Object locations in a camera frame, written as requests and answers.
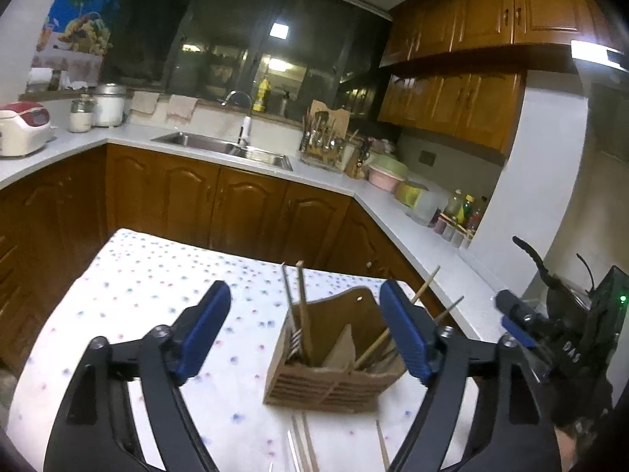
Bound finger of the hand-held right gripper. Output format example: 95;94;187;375
501;315;541;350
495;289;544;328

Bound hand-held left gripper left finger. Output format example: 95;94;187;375
43;280;232;472

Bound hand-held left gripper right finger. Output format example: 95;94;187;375
379;279;561;472

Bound metal chopstick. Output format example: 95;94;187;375
280;262;298;337

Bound metal fork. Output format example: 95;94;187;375
286;328;309;361

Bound wooden utensil holder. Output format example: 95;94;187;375
264;286;410;414

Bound person's right forearm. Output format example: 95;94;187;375
554;423;590;472

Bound white dotted tablecloth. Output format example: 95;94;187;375
7;227;492;472

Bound spice jar set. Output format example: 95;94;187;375
427;209;475;251

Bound white plastic container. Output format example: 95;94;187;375
412;189;441;225

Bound wooden base cabinets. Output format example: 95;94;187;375
0;142;445;374

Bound pink green stacked basins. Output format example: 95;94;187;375
368;153;410;192

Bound wooden knife block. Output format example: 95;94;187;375
344;130;375;180

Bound steel sink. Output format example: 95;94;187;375
150;131;294;172

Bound chrome faucet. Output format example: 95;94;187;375
221;90;254;148

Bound utensil drying rack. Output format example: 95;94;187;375
299;100;352;173

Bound beige hanging towel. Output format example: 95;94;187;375
130;91;160;118
166;94;199;121

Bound glass jar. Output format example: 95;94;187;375
68;94;95;133

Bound white red rice cooker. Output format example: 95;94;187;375
0;101;59;158

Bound dark window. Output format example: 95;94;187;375
101;0;394;124

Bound white paper roll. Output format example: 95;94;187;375
27;67;53;92

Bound wooden wall cabinets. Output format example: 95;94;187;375
377;0;605;155

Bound blue fruit wall poster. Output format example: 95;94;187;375
30;0;139;83

